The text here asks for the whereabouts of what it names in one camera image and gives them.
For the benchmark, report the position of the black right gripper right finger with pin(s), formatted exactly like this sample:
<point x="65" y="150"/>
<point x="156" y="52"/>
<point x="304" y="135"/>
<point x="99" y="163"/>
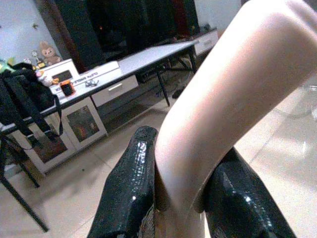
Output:
<point x="245" y="205"/>

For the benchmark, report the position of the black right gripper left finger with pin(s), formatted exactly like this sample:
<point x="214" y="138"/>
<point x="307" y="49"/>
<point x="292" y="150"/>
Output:
<point x="128" y="188"/>

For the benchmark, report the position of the white tv cabinet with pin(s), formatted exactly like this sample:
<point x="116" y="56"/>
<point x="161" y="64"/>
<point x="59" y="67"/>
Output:
<point x="99" y="104"/>

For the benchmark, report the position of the black eyeglasses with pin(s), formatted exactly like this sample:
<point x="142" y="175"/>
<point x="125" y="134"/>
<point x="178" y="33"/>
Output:
<point x="91" y="83"/>

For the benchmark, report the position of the orange black device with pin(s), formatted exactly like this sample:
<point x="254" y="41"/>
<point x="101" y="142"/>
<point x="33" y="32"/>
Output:
<point x="66" y="88"/>

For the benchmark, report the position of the long grey folding table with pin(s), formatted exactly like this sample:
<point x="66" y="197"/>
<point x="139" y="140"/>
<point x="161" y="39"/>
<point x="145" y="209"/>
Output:
<point x="138" y="67"/>

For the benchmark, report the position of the white cardboard box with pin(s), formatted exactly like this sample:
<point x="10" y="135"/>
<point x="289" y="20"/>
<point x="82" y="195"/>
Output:
<point x="81" y="70"/>

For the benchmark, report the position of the black backpack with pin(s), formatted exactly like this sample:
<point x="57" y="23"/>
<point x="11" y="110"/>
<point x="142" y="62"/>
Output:
<point x="22" y="94"/>

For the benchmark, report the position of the brown teddy bear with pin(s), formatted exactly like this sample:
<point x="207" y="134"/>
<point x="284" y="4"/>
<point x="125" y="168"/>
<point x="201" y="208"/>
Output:
<point x="49" y="53"/>

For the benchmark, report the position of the small trophy figurine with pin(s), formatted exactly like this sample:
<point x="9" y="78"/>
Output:
<point x="35" y="57"/>

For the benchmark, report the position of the large black television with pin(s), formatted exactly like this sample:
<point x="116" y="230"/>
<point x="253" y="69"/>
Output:
<point x="133" y="22"/>

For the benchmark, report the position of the green toy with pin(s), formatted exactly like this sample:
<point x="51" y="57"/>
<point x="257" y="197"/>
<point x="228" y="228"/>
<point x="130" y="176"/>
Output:
<point x="6" y="64"/>

